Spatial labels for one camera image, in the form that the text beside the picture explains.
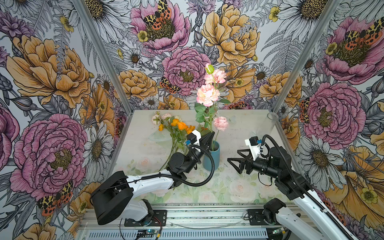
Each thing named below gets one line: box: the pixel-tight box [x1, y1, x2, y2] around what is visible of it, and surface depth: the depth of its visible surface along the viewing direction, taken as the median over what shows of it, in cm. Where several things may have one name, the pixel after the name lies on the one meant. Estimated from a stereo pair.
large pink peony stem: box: [194, 63, 231, 151], surface depth 51 cm
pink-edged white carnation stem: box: [151, 111, 172, 133], surface depth 114 cm
